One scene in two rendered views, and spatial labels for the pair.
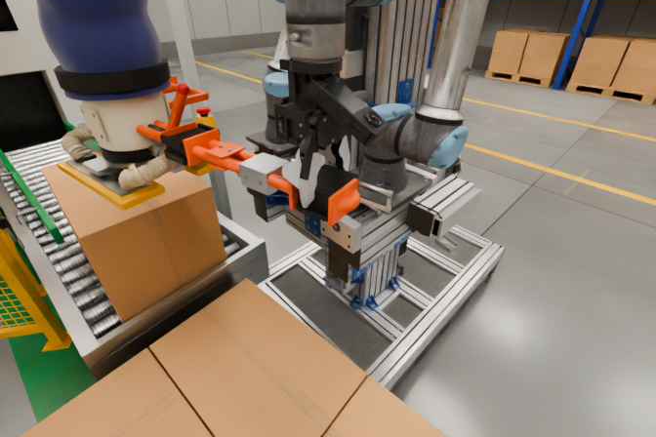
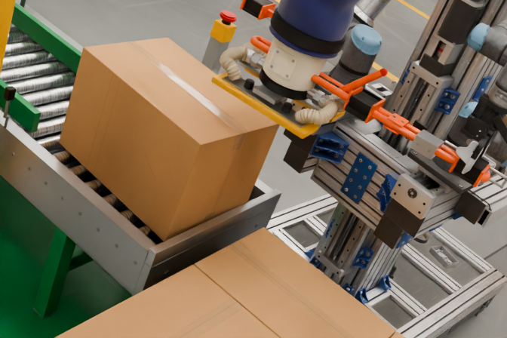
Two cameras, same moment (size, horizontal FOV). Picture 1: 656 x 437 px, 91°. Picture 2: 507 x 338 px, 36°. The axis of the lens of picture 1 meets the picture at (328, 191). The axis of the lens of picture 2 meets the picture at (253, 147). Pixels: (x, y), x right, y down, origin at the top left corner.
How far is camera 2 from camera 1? 1.79 m
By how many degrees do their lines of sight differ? 12
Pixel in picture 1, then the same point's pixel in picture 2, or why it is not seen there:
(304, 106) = (483, 122)
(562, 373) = not seen: outside the picture
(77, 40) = (325, 18)
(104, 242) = (207, 153)
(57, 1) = not seen: outside the picture
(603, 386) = not seen: outside the picture
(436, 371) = not seen: outside the picture
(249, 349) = (290, 289)
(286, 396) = (333, 328)
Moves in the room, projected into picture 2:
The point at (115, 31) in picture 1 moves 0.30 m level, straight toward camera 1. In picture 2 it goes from (346, 16) to (414, 73)
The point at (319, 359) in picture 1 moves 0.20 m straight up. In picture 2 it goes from (354, 311) to (378, 267)
